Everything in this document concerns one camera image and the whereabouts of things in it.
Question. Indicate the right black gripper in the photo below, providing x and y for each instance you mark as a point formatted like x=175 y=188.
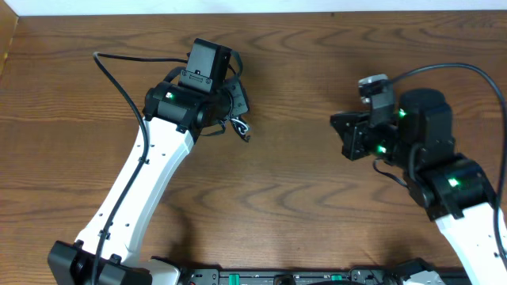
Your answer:
x=352 y=134

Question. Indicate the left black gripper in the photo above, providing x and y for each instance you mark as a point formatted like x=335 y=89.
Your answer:
x=240 y=100

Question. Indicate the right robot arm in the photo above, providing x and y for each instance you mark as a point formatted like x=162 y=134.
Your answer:
x=414 y=133

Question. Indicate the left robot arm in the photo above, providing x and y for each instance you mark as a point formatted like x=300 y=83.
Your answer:
x=201 y=96

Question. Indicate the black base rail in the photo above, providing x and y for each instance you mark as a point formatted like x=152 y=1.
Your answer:
x=415 y=271

